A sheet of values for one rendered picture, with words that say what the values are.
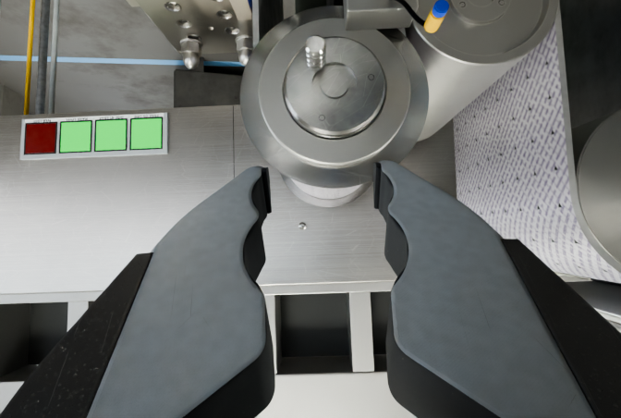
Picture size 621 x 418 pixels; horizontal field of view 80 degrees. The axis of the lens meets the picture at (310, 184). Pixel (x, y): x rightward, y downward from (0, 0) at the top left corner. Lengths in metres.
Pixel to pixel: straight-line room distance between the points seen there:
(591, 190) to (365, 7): 0.22
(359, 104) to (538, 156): 0.17
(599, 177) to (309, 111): 0.22
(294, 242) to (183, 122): 0.28
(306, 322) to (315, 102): 0.49
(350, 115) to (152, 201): 0.46
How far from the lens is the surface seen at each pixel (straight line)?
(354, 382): 0.66
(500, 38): 0.35
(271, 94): 0.29
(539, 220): 0.39
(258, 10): 0.34
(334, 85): 0.28
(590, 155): 0.36
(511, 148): 0.42
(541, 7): 0.37
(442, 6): 0.25
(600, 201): 0.35
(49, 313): 0.86
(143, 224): 0.67
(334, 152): 0.28
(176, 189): 0.66
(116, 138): 0.71
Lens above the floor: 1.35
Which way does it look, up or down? 7 degrees down
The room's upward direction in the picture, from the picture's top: 178 degrees clockwise
